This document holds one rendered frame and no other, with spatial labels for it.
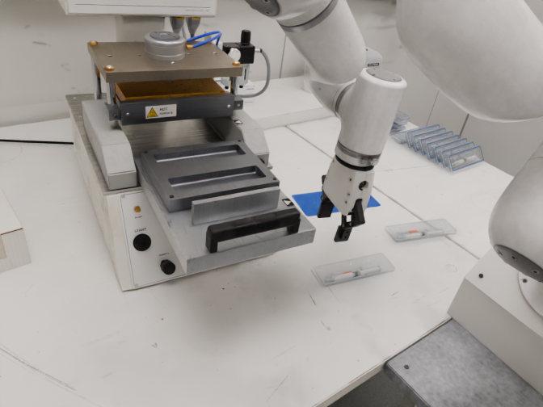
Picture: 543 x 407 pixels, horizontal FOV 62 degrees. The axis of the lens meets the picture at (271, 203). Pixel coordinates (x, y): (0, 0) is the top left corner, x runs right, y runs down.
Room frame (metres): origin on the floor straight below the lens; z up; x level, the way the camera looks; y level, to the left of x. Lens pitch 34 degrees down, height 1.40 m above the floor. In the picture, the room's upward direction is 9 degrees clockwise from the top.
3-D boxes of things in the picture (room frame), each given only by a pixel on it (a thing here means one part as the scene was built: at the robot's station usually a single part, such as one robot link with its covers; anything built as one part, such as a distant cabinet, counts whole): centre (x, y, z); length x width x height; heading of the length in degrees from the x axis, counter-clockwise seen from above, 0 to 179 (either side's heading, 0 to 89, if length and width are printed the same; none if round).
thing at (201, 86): (0.91, 0.25, 1.07); 0.22 x 0.17 x 0.10; 123
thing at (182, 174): (0.69, 0.12, 0.98); 0.20 x 0.17 x 0.03; 123
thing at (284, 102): (1.62, 0.03, 0.77); 0.84 x 0.30 x 0.04; 131
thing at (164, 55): (0.95, 0.26, 1.08); 0.31 x 0.24 x 0.13; 123
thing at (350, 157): (0.75, -0.14, 1.04); 0.09 x 0.08 x 0.03; 26
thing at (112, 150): (0.78, 0.34, 0.96); 0.25 x 0.05 x 0.07; 33
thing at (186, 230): (0.65, 0.09, 0.97); 0.30 x 0.22 x 0.08; 33
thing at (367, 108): (0.76, -0.15, 1.12); 0.09 x 0.08 x 0.13; 38
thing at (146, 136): (0.94, 0.28, 0.93); 0.46 x 0.35 x 0.01; 33
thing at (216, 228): (0.54, 0.02, 0.99); 0.15 x 0.02 x 0.04; 123
